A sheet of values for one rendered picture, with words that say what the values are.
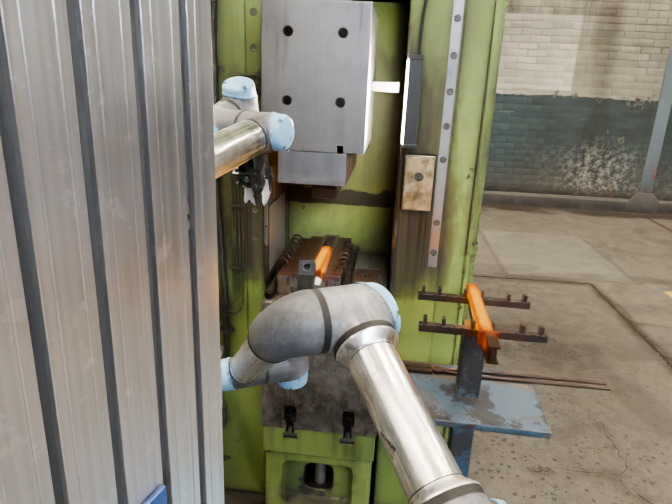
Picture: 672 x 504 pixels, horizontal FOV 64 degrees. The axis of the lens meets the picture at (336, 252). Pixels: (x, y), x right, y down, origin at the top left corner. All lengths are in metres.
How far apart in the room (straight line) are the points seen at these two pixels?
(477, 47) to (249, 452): 1.63
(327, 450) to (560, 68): 6.58
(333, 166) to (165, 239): 1.21
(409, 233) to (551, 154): 6.20
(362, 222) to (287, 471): 0.95
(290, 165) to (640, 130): 6.94
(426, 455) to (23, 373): 0.60
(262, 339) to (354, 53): 0.88
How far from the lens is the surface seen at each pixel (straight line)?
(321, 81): 1.55
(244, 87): 1.25
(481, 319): 1.41
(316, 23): 1.56
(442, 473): 0.81
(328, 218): 2.10
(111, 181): 0.33
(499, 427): 1.51
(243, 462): 2.25
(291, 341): 0.91
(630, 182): 8.27
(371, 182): 2.05
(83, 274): 0.33
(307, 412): 1.81
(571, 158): 7.94
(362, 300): 0.94
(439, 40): 1.68
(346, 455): 1.90
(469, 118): 1.70
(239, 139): 1.04
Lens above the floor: 1.57
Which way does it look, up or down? 18 degrees down
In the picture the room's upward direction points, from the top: 2 degrees clockwise
